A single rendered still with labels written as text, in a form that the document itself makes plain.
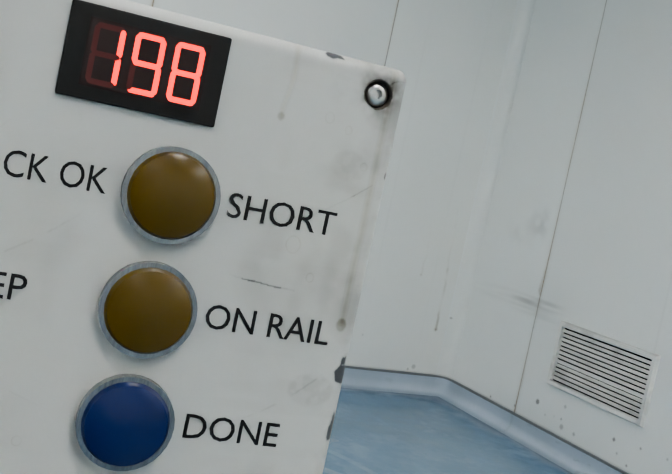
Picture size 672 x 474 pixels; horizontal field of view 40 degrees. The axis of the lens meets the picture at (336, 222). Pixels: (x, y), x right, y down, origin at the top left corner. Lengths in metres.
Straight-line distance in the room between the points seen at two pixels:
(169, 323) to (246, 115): 0.07
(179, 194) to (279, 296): 0.05
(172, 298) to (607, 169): 4.06
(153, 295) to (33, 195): 0.05
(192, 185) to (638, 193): 3.90
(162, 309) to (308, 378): 0.06
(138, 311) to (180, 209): 0.03
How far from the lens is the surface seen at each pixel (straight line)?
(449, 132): 4.81
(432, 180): 4.78
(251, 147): 0.29
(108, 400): 0.29
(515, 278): 4.67
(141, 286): 0.28
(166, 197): 0.28
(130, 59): 0.28
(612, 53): 4.47
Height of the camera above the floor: 1.05
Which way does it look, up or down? 3 degrees down
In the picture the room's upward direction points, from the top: 12 degrees clockwise
